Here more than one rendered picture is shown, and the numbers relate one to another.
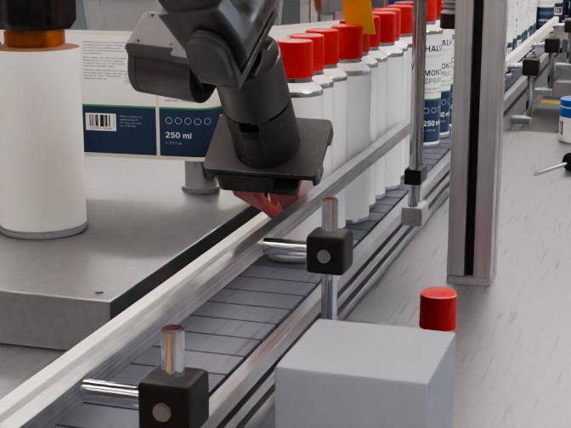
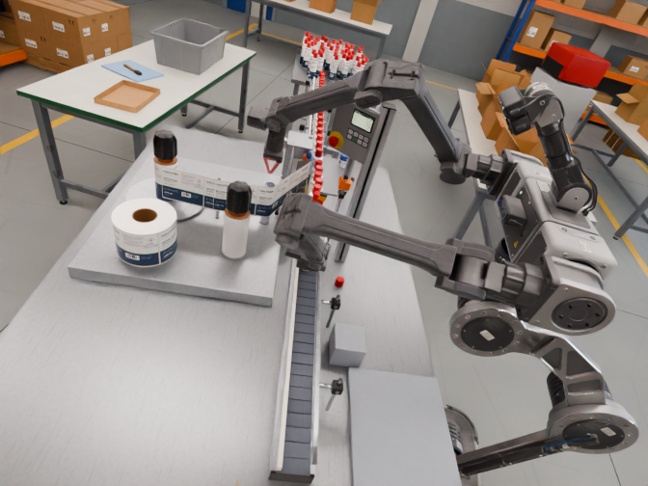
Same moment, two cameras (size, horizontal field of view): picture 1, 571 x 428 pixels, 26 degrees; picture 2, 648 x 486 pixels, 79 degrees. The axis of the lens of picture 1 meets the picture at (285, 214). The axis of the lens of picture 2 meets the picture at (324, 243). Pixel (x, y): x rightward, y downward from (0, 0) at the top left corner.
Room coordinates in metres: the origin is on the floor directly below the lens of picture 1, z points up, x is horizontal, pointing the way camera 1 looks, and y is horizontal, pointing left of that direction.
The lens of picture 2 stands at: (0.12, 0.46, 1.92)
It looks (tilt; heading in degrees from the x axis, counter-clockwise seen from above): 39 degrees down; 333
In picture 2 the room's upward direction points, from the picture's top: 16 degrees clockwise
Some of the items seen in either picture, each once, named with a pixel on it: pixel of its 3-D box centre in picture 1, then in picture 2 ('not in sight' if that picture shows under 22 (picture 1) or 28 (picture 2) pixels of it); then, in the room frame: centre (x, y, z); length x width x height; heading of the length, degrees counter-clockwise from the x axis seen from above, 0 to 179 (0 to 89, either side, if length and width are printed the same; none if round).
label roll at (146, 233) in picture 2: not in sight; (146, 231); (1.28, 0.55, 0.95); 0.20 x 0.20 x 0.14
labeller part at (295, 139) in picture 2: not in sight; (300, 140); (1.66, -0.08, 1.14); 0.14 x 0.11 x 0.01; 162
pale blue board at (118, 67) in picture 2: not in sight; (132, 70); (3.19, 0.69, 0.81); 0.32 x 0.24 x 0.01; 47
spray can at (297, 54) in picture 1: (295, 150); not in sight; (1.13, -0.01, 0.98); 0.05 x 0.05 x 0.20
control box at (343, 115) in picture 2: not in sight; (359, 127); (1.30, -0.15, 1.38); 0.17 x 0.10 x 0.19; 37
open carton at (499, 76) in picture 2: not in sight; (499, 97); (3.08, -2.40, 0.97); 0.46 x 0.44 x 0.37; 156
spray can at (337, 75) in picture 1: (321, 131); not in sight; (1.23, -0.04, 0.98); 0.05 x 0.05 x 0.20
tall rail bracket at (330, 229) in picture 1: (301, 303); (326, 310); (0.89, -0.01, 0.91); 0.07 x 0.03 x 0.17; 72
